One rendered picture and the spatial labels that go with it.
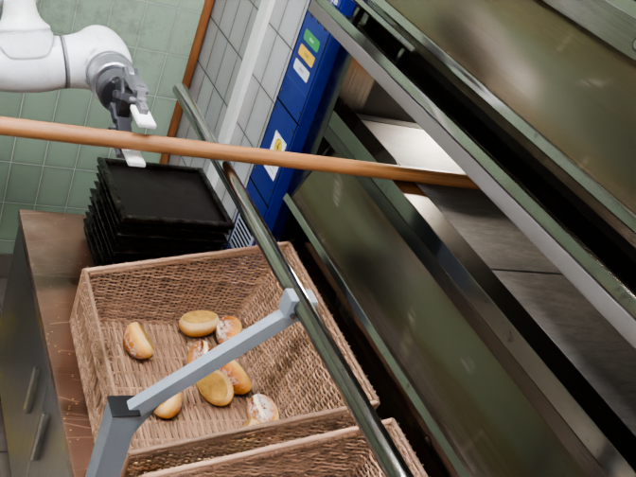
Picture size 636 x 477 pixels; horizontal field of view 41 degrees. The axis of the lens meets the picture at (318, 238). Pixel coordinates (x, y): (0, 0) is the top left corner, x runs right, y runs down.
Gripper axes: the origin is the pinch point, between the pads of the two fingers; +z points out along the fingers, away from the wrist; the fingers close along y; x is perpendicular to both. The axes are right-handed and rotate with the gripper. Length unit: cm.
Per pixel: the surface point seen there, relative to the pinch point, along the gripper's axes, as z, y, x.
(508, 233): 17, 2, -72
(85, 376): -5, 59, -4
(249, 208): 15.7, 2.6, -16.3
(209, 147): 1.0, -0.5, -12.6
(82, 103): -121, 51, -21
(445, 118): 26, -23, -39
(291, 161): 1.3, 0.1, -29.0
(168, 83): -121, 40, -47
